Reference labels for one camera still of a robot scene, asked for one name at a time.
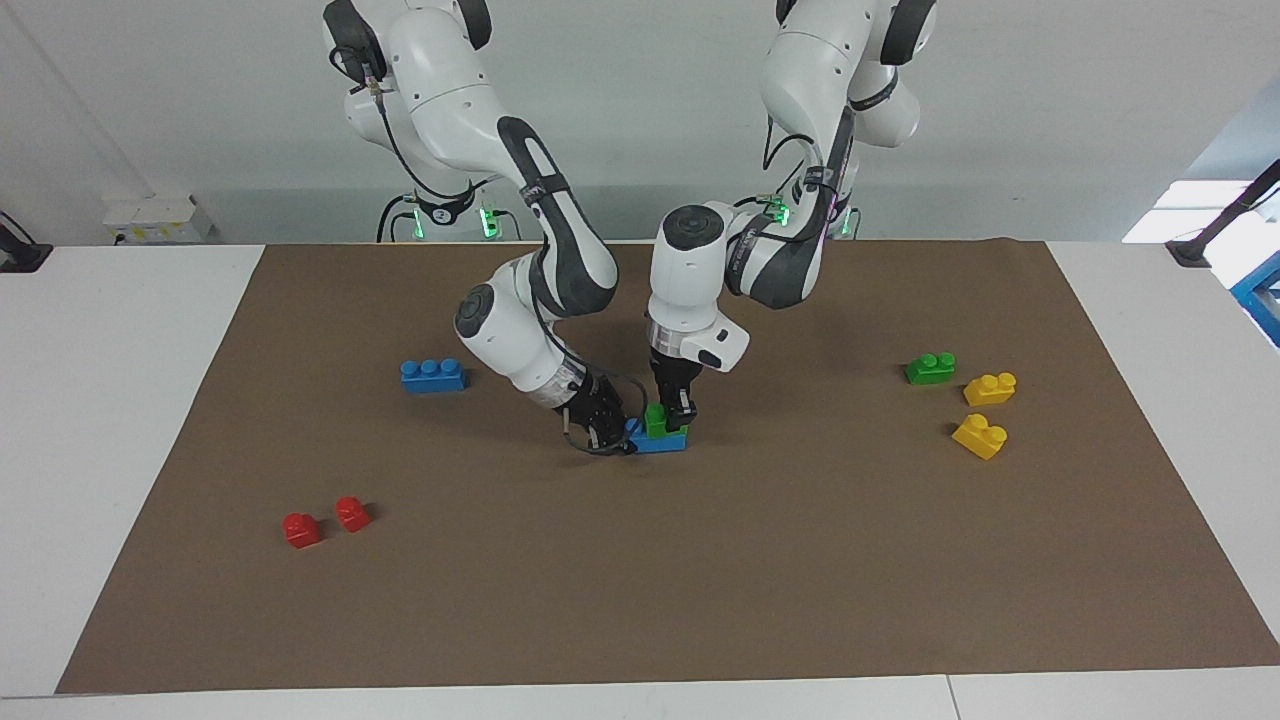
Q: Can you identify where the blue three-stud toy block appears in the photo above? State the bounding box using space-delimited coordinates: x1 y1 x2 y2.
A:
401 358 467 394
625 418 689 455

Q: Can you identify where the yellow two-stud toy block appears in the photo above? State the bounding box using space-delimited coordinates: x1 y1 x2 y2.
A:
951 413 1009 461
963 372 1018 407

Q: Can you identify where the brown table mat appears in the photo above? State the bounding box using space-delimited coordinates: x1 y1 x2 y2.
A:
55 238 1280 696

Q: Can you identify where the black angled stand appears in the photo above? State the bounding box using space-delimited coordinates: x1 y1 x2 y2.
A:
1165 160 1280 269

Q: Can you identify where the black table clamp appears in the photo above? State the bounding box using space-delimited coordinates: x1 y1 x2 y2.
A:
0 210 53 273

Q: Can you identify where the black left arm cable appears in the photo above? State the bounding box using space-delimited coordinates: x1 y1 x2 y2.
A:
763 108 853 203

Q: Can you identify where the white wall socket box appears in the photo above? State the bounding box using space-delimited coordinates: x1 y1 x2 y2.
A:
103 195 214 244

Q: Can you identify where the blue frame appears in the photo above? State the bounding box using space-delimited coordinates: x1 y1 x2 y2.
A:
1230 250 1280 349

